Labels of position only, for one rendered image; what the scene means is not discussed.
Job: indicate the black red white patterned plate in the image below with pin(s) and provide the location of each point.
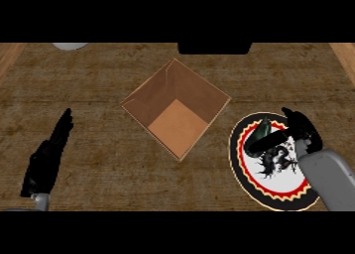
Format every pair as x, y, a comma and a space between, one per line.
263, 180

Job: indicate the dark eggplant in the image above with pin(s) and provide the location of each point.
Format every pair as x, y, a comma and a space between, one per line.
260, 131

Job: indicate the pale grey round object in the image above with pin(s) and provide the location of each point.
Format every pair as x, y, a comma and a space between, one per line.
68, 45

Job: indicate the black block appliance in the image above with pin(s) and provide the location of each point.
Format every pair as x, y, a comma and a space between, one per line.
214, 48

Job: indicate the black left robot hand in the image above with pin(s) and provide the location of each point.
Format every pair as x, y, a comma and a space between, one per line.
45, 162

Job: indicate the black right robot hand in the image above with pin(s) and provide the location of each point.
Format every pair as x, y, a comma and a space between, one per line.
297, 132

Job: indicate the brown cardboard box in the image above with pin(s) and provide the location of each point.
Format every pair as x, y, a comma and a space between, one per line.
176, 108

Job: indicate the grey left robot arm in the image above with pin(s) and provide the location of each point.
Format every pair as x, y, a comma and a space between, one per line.
39, 202

